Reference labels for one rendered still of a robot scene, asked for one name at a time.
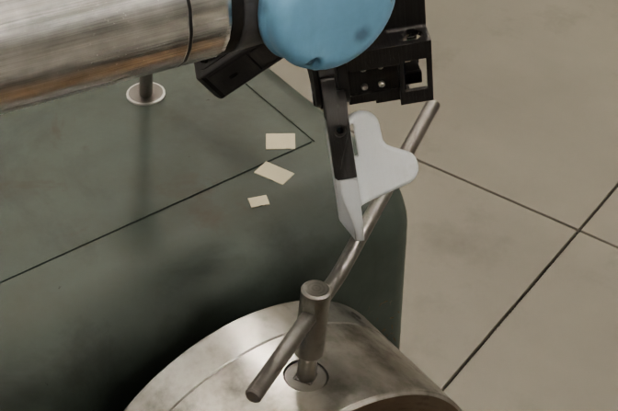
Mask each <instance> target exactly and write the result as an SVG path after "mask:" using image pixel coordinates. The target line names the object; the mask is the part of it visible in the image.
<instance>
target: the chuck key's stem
mask: <svg viewBox="0 0 618 411"><path fill-rule="evenodd" d="M330 299H331V288H330V286H329V285H328V284H326V283H325V282H323V281H321V280H308V281H307V282H305V283H304V284H303V285H302V287H301V293H300V301H299V311H298V317H299V316H300V315H301V313H302V312H307V313H309V314H312V315H314V316H315V318H316V322H315V324H314V325H313V327H312V328H311V330H310V331H309V332H308V334H307V335H306V337H305V338H304V340H303V341H302V343H301V344H300V346H299V347H298V348H297V349H296V350H295V352H294V353H295V355H296V356H297V357H298V358H299V360H298V369H297V375H296V376H295V378H294V380H296V381H299V382H303V383H305V384H308V385H311V384H312V383H313V381H314V380H315V378H316V376H317V373H316V366H317V360H319V359H321V358H322V357H323V355H324V350H325V343H326V329H327V321H328V314H329V306H330Z"/></svg>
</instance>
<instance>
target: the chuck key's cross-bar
mask: <svg viewBox="0 0 618 411"><path fill-rule="evenodd" d="M439 108H440V103H439V102H438V101H437V100H436V99H434V100H429V101H426V103H425V105H424V107H423V109H422V110H421V111H420V113H419V115H418V117H417V119H416V121H415V123H414V124H413V126H412V128H411V130H410V132H409V133H408V135H407V137H406V139H405V140H404V142H403V144H402V146H401V148H400V149H402V150H405V151H409V152H410V153H412V154H414V153H415V151H416V150H417V148H418V146H419V144H420V142H421V140H422V139H423V137H424V135H425V133H426V131H427V129H428V128H429V125H430V124H431V122H432V120H433V119H434V117H435V115H436V113H437V111H438V109H439ZM393 192H394V191H391V192H388V193H386V194H384V195H382V196H380V197H378V198H376V199H374V200H371V202H370V204H369V205H368V207H367V209H366V211H365V213H363V215H362V220H363V230H364V240H363V241H356V240H355V239H354V238H353V237H352V236H351V237H350V239H349V241H348V243H347V244H346V246H345V248H344V250H343V252H342V253H341V255H340V257H339V259H338V261H337V263H336V265H335V266H334V267H333V269H332V271H331V272H330V274H329V275H328V277H327V278H326V280H325V281H324V282H325V283H326V284H328V285H329V286H330V288H331V299H330V301H331V300H332V298H333V297H334V295H335V294H336V293H337V291H338V289H339V288H340V286H341V285H342V283H343V282H344V280H345V279H346V277H347V276H348V275H349V272H350V270H351V268H352V267H353V265H354V263H355V261H356V259H357V257H358V256H359V254H360V252H361V250H362V248H363V247H364V245H365V243H366V241H367V239H368V237H369V236H370V234H371V232H372V229H373V228H374V226H375V224H376V223H377V221H378V219H379V218H380V216H381V214H382V212H383V209H384V208H385V206H386V204H387V202H388V200H389V199H390V198H391V196H392V194H393ZM315 322H316V318H315V316H314V315H312V314H309V313H307V312H302V313H301V315H300V316H299V317H298V319H297V320H296V322H295V323H294V324H293V326H292V327H291V329H290V330H289V332H288V333H287V334H286V336H285V337H284V339H283V340H282V341H281V342H280V344H279V345H278V346H277V348H276V349H275V351H274V352H273V353H272V355H271V356H270V357H269V359H268V361H267V362H266V363H265V365H264V366H263V368H262V369H261V370H260V372H259V373H258V375H257V376H256V378H255V379H254V381H253V382H252V383H251V384H250V385H249V386H248V388H247V389H246V398H247V399H248V400H249V401H250V402H253V403H259V402H260V401H261V399H262V398H263V397H264V395H265V394H266V392H267V391H268V389H269V388H270V386H271V385H272V384H273V383H274V381H275V380H276V379H277V377H278V376H279V374H280V372H281V371H282V370H283V368H284V367H285V365H286V364H287V362H288V361H289V360H290V358H291V357H292V355H293V353H294V352H295V350H296V349H297V348H298V347H299V346H300V344H301V343H302V341H303V340H304V338H305V337H306V335H307V334H308V332H309V331H310V330H311V328H312V327H313V325H314V324H315Z"/></svg>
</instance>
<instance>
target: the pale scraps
mask: <svg viewBox="0 0 618 411"><path fill-rule="evenodd" d="M268 149H295V133H266V150H268ZM254 173H256V174H258V175H261V176H263V177H265V178H268V179H270V180H272V181H275V182H277V183H279V184H282V185H283V184H284V183H285V182H286V181H287V180H288V179H290V178H291V177H292V176H293V175H294V173H293V172H290V171H288V170H286V169H283V168H281V167H279V166H275V165H273V164H271V163H269V162H267V161H266V162H265V163H264V164H263V165H262V166H260V167H259V168H258V169H257V170H256V171H255V172H254ZM248 201H249V203H250V206H251V208H254V207H258V206H264V205H269V200H268V198H267V195H263V196H258V197H254V198H248Z"/></svg>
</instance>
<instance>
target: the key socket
mask: <svg viewBox="0 0 618 411"><path fill-rule="evenodd" d="M297 369H298V362H296V363H293V364H292V365H290V366H289V367H288V368H287V369H286V370H285V372H284V375H283V379H284V381H285V382H286V383H287V384H288V385H289V386H290V387H291V388H292V389H294V390H297V391H301V392H312V391H316V390H319V389H321V388H322V387H324V386H325V385H326V384H327V374H326V371H325V370H324V369H323V368H322V367H320V366H319V365H317V366H316V373H317V376H316V378H315V380H314V381H313V383H312V384H311V385H308V384H305V383H303V382H299V381H296V380H294V378H295V376H296V375H297Z"/></svg>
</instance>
